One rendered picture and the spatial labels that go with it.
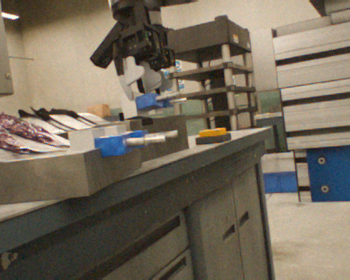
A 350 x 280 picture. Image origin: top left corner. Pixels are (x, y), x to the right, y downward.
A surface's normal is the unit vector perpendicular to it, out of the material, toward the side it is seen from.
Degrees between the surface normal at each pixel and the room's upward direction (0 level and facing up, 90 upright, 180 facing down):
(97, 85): 90
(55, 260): 90
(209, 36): 90
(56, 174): 90
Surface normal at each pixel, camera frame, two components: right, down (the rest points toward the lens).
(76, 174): -0.17, 0.07
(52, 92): -0.41, 0.10
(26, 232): 0.88, -0.09
